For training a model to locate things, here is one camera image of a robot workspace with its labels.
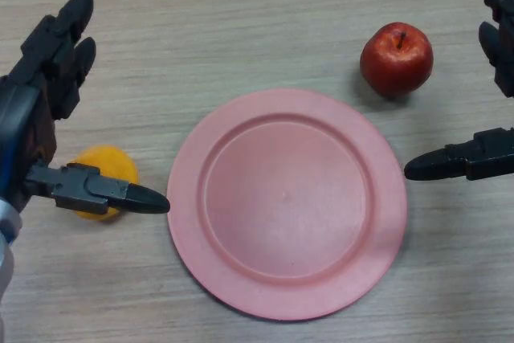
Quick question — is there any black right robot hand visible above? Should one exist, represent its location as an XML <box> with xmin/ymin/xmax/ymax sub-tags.
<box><xmin>403</xmin><ymin>0</ymin><xmax>514</xmax><ymax>182</ymax></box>

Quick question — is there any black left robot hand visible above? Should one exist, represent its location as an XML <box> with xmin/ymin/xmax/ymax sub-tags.
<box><xmin>0</xmin><ymin>0</ymin><xmax>170</xmax><ymax>223</ymax></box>

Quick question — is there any red apple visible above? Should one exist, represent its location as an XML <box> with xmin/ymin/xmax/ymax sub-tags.
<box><xmin>359</xmin><ymin>21</ymin><xmax>434</xmax><ymax>99</ymax></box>

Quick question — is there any pink round plate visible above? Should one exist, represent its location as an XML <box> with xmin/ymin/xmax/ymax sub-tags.
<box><xmin>166</xmin><ymin>88</ymin><xmax>409</xmax><ymax>311</ymax></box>

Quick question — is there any yellow pear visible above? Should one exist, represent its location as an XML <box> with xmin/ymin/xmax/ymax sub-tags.
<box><xmin>66</xmin><ymin>144</ymin><xmax>140</xmax><ymax>223</ymax></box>

